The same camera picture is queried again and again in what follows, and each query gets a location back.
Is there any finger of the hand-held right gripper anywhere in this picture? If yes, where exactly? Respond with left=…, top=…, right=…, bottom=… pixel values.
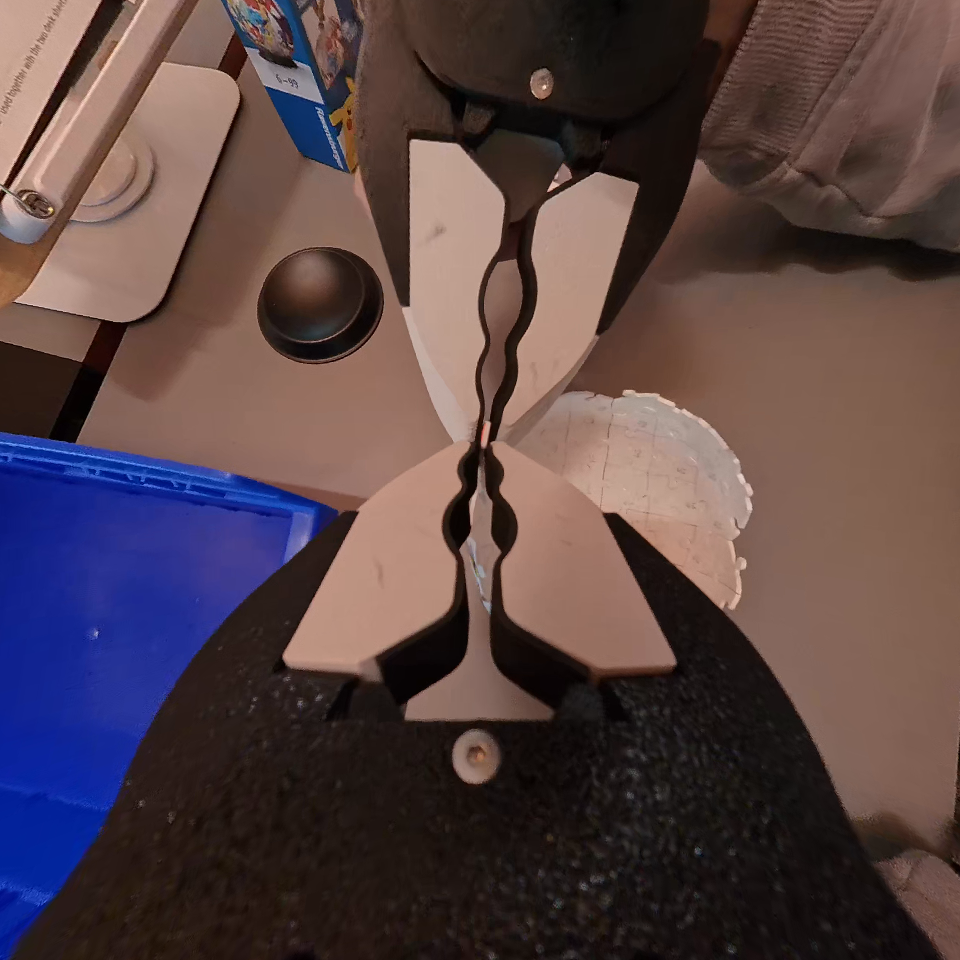
left=401, top=137, right=513, bottom=445
left=491, top=172, right=642, bottom=445

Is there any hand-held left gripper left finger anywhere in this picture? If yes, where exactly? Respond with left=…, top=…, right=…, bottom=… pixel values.
left=281, top=442, right=481, bottom=705

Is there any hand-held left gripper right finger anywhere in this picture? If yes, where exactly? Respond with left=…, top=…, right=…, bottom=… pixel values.
left=486, top=442, right=680, bottom=709

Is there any half-built cartoon puzzle ball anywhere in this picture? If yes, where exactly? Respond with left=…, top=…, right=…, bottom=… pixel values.
left=463, top=390, right=753, bottom=610

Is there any person's right forearm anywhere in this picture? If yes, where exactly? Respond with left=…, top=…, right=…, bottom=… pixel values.
left=697, top=0, right=960, bottom=252

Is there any black round ball stand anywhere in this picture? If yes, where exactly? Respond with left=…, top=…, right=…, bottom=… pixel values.
left=256, top=247, right=385, bottom=365

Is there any colourful cartoon puzzle box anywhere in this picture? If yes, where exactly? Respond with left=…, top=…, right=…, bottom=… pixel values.
left=221, top=0, right=369, bottom=175

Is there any blue plastic bin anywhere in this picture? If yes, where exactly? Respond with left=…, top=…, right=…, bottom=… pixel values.
left=0, top=431, right=339, bottom=931

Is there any white plastic holder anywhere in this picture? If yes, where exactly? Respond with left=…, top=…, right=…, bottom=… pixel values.
left=0, top=0, right=189, bottom=245

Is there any person's beige clothing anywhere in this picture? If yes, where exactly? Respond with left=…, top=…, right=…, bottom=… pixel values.
left=873, top=817, right=960, bottom=960

